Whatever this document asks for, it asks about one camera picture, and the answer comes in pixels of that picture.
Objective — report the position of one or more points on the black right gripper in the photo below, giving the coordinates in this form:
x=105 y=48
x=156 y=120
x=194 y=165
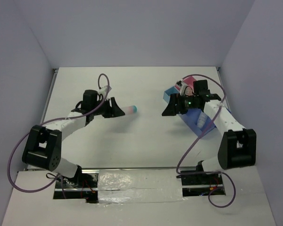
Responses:
x=171 y=108

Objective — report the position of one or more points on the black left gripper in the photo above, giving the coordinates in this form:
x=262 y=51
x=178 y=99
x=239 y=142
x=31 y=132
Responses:
x=115 y=110

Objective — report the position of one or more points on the pink blue gradient bottle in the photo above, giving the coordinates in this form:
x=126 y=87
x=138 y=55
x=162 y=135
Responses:
x=129 y=109

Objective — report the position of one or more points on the white tube blue print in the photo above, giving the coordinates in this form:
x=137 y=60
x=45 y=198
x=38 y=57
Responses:
x=201 y=120

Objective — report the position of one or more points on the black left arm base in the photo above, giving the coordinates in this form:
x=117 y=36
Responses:
x=82 y=186

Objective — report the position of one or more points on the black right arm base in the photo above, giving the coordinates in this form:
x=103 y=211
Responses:
x=200 y=184

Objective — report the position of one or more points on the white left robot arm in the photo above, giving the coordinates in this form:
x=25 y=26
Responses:
x=44 y=144

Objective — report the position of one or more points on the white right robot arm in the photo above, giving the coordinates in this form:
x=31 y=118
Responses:
x=238 y=144

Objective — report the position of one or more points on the light blue organizer bin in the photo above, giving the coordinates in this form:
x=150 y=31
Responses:
x=168 y=92

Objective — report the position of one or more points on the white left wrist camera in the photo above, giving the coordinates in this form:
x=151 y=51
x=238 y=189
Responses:
x=104 y=91

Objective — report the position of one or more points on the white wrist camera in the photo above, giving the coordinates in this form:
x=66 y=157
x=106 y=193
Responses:
x=184 y=88
x=104 y=91

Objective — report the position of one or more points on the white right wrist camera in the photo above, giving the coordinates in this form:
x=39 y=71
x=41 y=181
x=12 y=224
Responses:
x=184 y=88

